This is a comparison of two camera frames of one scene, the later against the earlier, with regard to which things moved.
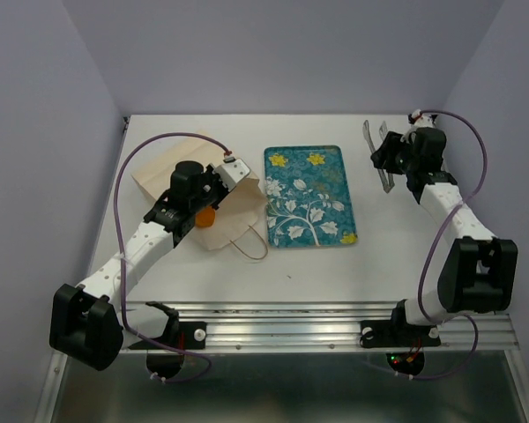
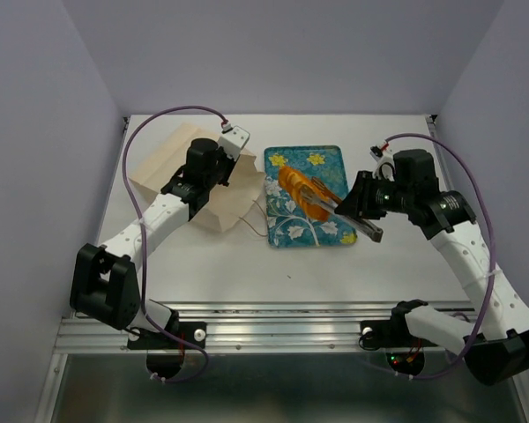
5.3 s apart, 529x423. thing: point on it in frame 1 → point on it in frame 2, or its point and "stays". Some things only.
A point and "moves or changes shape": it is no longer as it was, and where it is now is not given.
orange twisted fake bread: [205, 218] → [306, 193]
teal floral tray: [308, 196] stays
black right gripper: [391, 142] → [358, 200]
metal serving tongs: [388, 182] → [316, 192]
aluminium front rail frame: [321, 327] stays
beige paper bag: [237, 219] moves or changes shape
